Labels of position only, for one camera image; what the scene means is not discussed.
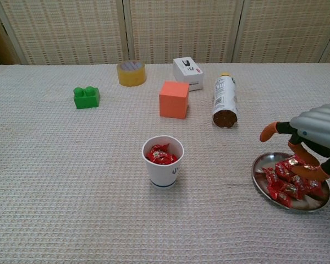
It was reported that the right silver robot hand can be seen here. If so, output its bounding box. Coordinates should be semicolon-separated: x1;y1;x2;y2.
260;103;330;182

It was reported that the red candy pile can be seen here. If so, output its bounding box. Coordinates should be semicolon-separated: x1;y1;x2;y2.
261;155;326;208

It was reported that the red candy batch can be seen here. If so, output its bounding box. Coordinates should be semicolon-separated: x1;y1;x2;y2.
145;142;179;166

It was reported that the white paper cup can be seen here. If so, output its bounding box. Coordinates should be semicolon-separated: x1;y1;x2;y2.
141;135;185;189

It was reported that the round metal plate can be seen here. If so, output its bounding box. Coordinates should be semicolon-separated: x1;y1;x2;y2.
251;152;330;212

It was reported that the white labelled drink bottle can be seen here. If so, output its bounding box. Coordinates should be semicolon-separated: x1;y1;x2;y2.
212;71;239;130

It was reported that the white printed cardboard box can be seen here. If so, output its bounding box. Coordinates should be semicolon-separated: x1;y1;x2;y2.
172;57;204;92

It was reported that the orange foam cube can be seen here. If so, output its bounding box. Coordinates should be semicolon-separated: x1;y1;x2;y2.
158;81;190;120

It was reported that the yellow packing tape roll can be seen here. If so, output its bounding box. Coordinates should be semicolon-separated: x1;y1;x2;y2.
116;60;147;87

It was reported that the green toy building block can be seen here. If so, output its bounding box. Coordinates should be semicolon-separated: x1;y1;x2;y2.
73;86;101;110

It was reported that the beige waffle weave tablecloth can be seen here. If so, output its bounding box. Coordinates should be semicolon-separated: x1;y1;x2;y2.
0;62;330;264

